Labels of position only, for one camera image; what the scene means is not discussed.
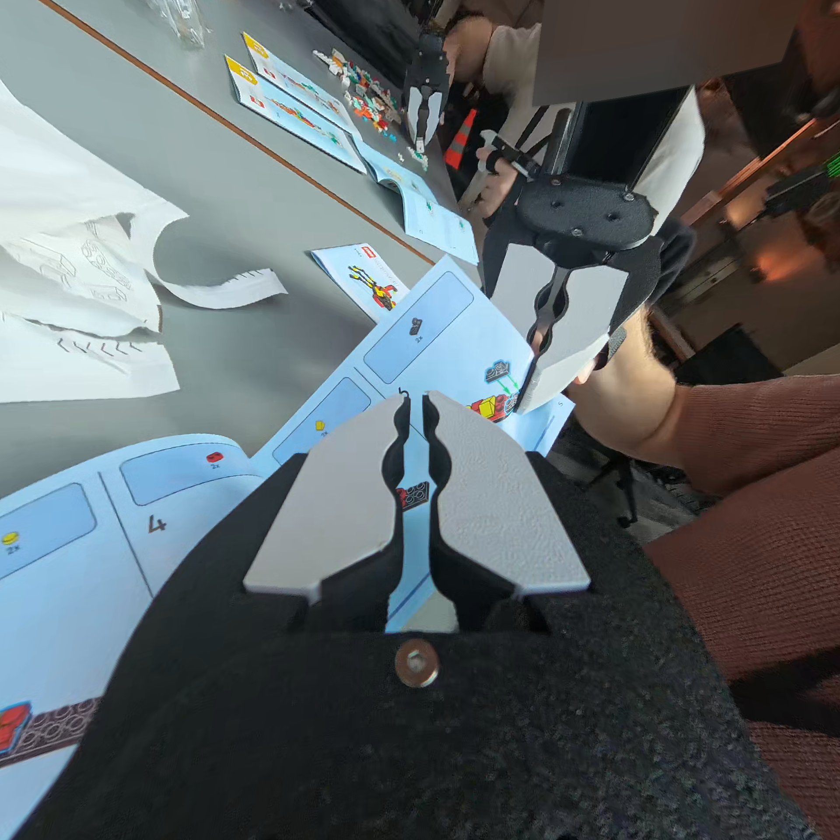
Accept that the torn white paper bag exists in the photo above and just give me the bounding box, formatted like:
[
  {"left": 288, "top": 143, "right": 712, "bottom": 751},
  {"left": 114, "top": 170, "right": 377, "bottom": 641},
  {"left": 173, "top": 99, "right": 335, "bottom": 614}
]
[{"left": 0, "top": 79, "right": 290, "bottom": 404}]

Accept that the pile of pastel toy bricks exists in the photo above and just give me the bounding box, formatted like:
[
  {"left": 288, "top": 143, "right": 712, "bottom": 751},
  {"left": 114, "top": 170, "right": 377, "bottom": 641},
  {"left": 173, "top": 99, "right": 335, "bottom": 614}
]
[{"left": 311, "top": 47, "right": 431, "bottom": 173}]

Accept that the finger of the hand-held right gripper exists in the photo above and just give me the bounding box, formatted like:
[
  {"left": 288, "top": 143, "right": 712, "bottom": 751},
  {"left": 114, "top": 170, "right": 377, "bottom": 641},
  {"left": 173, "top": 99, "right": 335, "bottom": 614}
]
[
  {"left": 490, "top": 241, "right": 560, "bottom": 349},
  {"left": 514, "top": 266, "right": 630, "bottom": 416}
]

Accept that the small blue spider booklet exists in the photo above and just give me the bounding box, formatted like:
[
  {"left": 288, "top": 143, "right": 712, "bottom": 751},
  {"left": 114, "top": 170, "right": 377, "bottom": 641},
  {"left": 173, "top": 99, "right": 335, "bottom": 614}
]
[{"left": 310, "top": 244, "right": 411, "bottom": 324}]

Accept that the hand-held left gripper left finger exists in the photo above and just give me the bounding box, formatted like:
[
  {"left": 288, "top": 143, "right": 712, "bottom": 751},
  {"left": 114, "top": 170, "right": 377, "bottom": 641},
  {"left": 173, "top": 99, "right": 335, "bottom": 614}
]
[{"left": 243, "top": 392, "right": 413, "bottom": 634}]

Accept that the person's brown sweater torso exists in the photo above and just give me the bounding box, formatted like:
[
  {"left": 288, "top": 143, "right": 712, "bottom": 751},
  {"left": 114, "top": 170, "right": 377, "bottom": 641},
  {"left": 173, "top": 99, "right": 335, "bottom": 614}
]
[{"left": 643, "top": 453, "right": 840, "bottom": 840}]

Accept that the orange traffic cone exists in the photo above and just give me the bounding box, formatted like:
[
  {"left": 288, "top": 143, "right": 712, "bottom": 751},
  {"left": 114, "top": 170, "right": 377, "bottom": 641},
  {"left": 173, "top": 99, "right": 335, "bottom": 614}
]
[{"left": 444, "top": 108, "right": 479, "bottom": 170}]

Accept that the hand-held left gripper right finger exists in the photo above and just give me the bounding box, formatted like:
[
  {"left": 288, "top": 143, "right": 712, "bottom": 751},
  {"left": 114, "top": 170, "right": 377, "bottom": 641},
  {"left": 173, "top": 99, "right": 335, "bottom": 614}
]
[{"left": 422, "top": 391, "right": 593, "bottom": 634}]

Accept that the black office chair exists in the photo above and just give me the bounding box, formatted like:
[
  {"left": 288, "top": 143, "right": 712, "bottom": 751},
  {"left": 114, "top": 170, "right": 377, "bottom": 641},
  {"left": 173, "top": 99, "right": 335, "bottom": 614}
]
[{"left": 545, "top": 85, "right": 697, "bottom": 191}]

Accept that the person's right forearm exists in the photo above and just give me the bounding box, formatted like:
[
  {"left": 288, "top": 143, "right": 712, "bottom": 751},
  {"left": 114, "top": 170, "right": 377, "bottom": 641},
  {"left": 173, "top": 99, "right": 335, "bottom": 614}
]
[{"left": 656, "top": 374, "right": 840, "bottom": 500}]

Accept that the grey desk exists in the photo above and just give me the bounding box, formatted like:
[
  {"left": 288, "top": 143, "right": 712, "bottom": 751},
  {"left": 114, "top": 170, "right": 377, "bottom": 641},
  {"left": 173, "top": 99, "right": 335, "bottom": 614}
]
[
  {"left": 0, "top": 0, "right": 460, "bottom": 631},
  {"left": 49, "top": 0, "right": 480, "bottom": 263}
]

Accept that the person's right hand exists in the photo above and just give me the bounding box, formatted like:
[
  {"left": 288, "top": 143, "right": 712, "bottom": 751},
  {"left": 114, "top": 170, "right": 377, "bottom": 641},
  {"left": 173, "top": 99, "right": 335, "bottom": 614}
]
[{"left": 566, "top": 307, "right": 689, "bottom": 460}]

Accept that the clear plastic bag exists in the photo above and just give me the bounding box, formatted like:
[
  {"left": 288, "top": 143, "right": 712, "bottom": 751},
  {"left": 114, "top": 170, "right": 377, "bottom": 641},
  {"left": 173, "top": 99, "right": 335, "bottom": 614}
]
[{"left": 141, "top": 0, "right": 211, "bottom": 50}]

